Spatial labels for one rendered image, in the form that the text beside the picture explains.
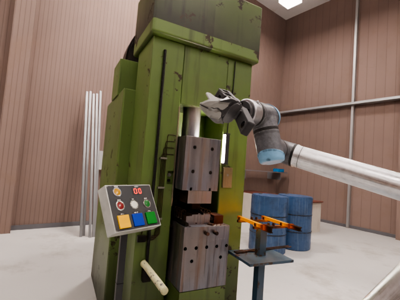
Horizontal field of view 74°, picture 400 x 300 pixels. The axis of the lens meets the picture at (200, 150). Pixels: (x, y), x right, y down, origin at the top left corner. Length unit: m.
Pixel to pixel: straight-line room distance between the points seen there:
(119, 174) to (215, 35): 1.41
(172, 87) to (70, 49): 4.09
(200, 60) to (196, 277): 1.66
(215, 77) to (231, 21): 0.50
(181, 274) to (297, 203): 3.37
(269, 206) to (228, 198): 2.27
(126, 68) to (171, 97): 0.81
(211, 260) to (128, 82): 1.77
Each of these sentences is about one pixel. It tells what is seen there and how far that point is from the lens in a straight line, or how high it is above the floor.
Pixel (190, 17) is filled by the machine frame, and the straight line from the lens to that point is 2.30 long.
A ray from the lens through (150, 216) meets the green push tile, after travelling 1.72.
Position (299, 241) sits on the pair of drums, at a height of 0.16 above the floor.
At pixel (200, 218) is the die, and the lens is 2.05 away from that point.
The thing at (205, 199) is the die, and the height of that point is 1.10.
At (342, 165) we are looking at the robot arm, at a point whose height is 1.39.
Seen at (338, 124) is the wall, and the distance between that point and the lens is 8.60.
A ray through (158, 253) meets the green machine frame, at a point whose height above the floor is 0.68.
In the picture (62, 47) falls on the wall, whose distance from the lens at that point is 5.98.
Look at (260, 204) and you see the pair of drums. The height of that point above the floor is 0.79.
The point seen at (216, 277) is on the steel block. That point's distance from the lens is 2.19.
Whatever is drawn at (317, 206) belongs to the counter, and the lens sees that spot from 6.99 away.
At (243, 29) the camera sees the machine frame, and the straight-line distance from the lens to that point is 2.55.
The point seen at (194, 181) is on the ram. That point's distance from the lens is 1.98.
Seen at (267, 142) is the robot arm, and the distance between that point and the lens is 0.93.
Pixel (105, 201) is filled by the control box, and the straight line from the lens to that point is 1.61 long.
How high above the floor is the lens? 1.35
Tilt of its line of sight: 3 degrees up
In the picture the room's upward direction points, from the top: 4 degrees clockwise
